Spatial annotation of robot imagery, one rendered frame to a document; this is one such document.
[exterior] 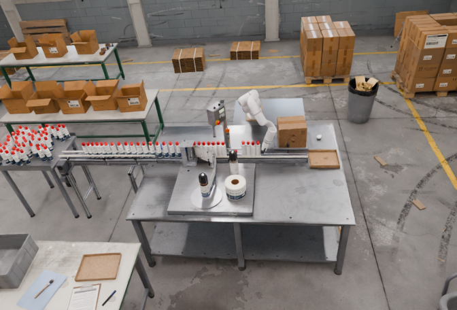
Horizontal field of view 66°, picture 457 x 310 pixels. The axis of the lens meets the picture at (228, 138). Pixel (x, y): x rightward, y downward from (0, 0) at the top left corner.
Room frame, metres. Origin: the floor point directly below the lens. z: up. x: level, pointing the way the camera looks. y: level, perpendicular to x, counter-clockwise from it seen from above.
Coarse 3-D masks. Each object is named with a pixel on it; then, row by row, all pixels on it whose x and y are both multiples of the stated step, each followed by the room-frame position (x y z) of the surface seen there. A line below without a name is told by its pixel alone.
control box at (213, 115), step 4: (216, 104) 3.07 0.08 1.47; (220, 104) 3.06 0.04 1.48; (208, 108) 3.01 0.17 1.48; (212, 108) 3.00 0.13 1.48; (216, 108) 2.99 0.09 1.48; (208, 112) 2.99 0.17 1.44; (212, 112) 2.95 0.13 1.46; (216, 112) 2.97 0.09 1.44; (224, 112) 3.05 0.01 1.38; (208, 116) 3.00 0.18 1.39; (212, 116) 2.95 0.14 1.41; (216, 116) 2.96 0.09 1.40; (224, 116) 3.05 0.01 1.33; (208, 120) 3.00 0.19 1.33; (212, 120) 2.96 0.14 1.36; (216, 120) 2.96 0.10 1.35; (220, 120) 3.00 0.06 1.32; (212, 124) 2.97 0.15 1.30; (216, 124) 2.95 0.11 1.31
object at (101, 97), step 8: (104, 80) 4.76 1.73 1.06; (112, 80) 4.73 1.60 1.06; (88, 88) 4.50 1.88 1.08; (96, 88) 4.65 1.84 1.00; (104, 88) 4.63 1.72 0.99; (112, 88) 4.62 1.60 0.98; (96, 96) 4.36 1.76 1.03; (104, 96) 4.33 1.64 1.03; (112, 96) 4.36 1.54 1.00; (96, 104) 4.38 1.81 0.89; (104, 104) 4.37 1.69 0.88; (112, 104) 4.35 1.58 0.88
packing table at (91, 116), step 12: (156, 96) 4.77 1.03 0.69; (156, 108) 4.76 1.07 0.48; (0, 120) 4.41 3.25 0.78; (12, 120) 4.37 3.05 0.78; (24, 120) 4.33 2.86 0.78; (36, 120) 4.30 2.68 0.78; (48, 120) 4.26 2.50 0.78; (60, 120) 4.24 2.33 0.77; (72, 120) 4.21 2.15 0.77; (84, 120) 4.18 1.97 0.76; (96, 120) 4.15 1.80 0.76; (108, 120) 4.13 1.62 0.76; (120, 120) 4.10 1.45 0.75; (132, 120) 4.13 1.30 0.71; (144, 120) 4.11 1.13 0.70; (144, 132) 4.10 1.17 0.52; (156, 132) 4.51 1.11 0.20
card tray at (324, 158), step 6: (312, 150) 2.91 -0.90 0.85; (318, 150) 2.90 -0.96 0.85; (324, 150) 2.89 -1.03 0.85; (330, 150) 2.88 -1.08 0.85; (336, 150) 2.86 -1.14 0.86; (312, 156) 2.83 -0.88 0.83; (318, 156) 2.82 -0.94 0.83; (324, 156) 2.81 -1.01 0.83; (330, 156) 2.80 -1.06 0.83; (336, 156) 2.79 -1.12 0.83; (312, 162) 2.74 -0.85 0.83; (318, 162) 2.72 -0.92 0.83; (324, 162) 2.71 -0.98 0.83; (330, 162) 2.71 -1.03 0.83; (336, 162) 2.69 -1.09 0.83
